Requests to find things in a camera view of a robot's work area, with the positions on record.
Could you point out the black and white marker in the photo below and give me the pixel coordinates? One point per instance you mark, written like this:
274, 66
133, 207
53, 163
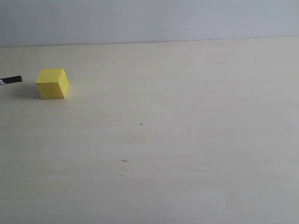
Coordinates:
10, 80

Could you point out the yellow cube block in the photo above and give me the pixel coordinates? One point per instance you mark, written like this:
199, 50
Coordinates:
52, 83

